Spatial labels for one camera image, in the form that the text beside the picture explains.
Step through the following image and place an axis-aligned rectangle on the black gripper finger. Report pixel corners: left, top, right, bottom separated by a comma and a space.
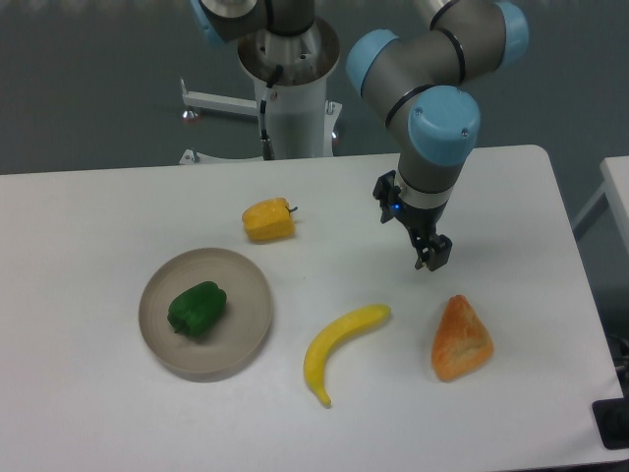
412, 234, 452, 271
372, 170, 399, 224

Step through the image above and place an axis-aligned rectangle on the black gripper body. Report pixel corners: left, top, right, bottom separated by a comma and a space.
391, 189, 450, 246

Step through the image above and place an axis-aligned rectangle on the green bell pepper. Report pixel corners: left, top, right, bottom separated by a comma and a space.
167, 281, 227, 337

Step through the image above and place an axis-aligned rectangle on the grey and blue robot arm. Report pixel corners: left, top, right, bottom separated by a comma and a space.
192, 1, 530, 270

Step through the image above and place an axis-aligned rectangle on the yellow bell pepper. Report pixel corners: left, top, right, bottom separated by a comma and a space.
242, 198, 297, 243

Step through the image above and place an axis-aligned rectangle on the beige round plate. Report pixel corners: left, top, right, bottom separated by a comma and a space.
139, 248, 274, 382

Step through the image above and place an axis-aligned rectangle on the orange triangular bread pastry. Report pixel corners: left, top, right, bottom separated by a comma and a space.
431, 294, 494, 382

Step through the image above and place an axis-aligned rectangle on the yellow banana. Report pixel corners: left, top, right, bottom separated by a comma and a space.
303, 304, 391, 408

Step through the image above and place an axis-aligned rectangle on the white side table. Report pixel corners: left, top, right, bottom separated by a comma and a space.
571, 156, 628, 246

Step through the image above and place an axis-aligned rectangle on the black device at table edge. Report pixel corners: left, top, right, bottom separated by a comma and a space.
592, 398, 628, 450

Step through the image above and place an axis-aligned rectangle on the black cable on pedestal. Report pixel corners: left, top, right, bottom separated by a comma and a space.
258, 64, 284, 161

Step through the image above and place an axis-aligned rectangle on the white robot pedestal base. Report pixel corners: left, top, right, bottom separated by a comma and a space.
180, 17, 342, 160

